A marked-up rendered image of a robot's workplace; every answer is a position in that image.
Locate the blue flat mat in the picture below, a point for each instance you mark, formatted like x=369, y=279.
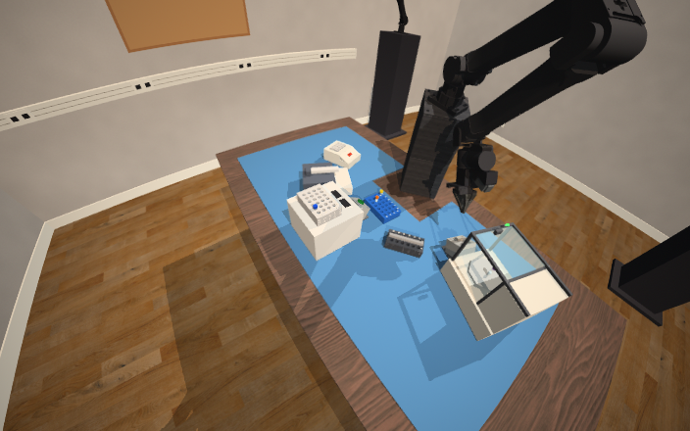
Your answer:
x=398, y=309

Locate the blue tube rack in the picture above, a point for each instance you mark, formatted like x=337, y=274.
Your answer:
x=381, y=208

